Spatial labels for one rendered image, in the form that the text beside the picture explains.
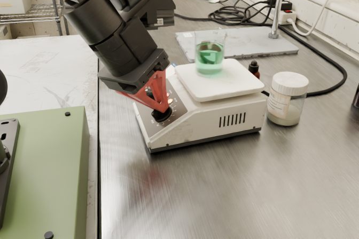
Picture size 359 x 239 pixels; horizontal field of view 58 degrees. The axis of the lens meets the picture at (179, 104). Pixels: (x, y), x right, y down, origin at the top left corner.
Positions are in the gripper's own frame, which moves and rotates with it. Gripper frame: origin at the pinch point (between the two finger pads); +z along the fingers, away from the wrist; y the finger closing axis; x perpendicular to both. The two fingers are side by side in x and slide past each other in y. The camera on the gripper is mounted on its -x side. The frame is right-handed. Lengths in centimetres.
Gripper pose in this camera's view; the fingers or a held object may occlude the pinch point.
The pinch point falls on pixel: (161, 105)
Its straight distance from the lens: 50.5
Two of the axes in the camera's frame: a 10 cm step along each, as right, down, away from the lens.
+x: -5.7, 7.3, -3.8
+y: -6.8, -1.6, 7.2
